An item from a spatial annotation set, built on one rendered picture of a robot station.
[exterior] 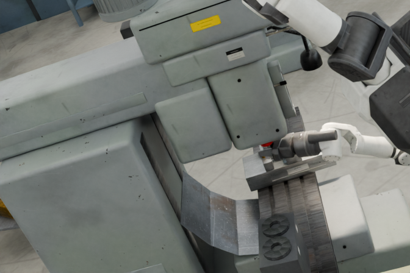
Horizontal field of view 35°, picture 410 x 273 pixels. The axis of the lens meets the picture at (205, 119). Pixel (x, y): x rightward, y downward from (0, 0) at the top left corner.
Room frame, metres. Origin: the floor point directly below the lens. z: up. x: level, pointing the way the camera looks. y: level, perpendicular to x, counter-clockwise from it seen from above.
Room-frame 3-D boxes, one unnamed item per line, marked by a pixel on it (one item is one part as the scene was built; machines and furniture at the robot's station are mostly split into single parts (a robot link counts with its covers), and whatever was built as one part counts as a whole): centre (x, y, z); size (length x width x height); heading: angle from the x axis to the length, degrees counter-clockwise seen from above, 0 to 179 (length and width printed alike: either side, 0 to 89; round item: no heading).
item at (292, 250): (1.57, -0.06, 1.08); 0.22 x 0.12 x 0.20; 165
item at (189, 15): (1.96, -0.15, 1.81); 0.47 x 0.26 x 0.16; 78
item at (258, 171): (2.14, -0.24, 1.04); 0.35 x 0.15 x 0.11; 81
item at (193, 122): (2.00, 0.02, 1.47); 0.24 x 0.19 x 0.26; 168
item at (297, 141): (1.91, -0.25, 1.23); 0.13 x 0.12 x 0.10; 149
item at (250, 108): (1.96, -0.16, 1.47); 0.21 x 0.19 x 0.32; 168
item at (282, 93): (1.93, -0.28, 1.45); 0.04 x 0.04 x 0.21; 78
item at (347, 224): (1.95, -0.17, 0.84); 0.50 x 0.35 x 0.12; 78
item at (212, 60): (1.96, -0.13, 1.68); 0.34 x 0.24 x 0.10; 78
